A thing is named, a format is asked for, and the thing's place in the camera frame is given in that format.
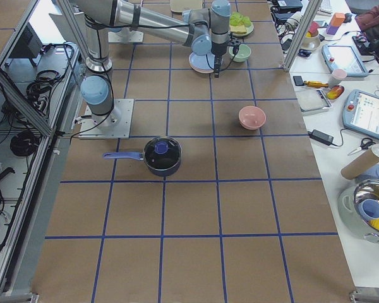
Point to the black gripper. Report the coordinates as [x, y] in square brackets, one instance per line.
[218, 50]

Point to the blue plate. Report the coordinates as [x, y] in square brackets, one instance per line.
[204, 62]

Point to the pink plate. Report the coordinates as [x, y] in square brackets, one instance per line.
[191, 65]

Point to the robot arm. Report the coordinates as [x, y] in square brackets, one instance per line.
[205, 31]

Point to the cream white plate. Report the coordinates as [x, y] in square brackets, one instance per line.
[203, 71]

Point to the mint green bowl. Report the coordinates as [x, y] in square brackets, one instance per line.
[240, 53]

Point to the green plate with food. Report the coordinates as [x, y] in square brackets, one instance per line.
[249, 31]

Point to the bread slice on plate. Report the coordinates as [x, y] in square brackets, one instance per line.
[238, 29]

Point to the green lettuce leaf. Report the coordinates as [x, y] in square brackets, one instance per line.
[237, 19]

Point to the pink bowl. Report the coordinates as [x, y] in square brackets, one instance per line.
[252, 117]

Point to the beige bowl with toys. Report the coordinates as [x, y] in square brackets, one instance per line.
[311, 40]

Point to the glass pan lid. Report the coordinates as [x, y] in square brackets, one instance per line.
[162, 153]

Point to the dark blue saucepan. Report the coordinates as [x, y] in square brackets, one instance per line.
[139, 156]

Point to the pink cup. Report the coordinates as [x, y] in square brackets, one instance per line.
[337, 76]

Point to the teach pendant far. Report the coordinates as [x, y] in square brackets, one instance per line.
[346, 58]

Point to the teach pendant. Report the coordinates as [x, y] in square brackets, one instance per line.
[346, 58]
[361, 113]

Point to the black power adapter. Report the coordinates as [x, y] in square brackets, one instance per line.
[321, 137]

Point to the teach pendant near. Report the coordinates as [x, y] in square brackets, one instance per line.
[361, 113]

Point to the scissors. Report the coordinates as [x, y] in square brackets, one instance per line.
[364, 145]

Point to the cardboard tube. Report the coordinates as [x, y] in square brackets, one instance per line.
[362, 163]

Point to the steel mixing bowl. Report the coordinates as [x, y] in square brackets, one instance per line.
[366, 203]

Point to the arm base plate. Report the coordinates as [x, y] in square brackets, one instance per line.
[117, 125]
[125, 36]

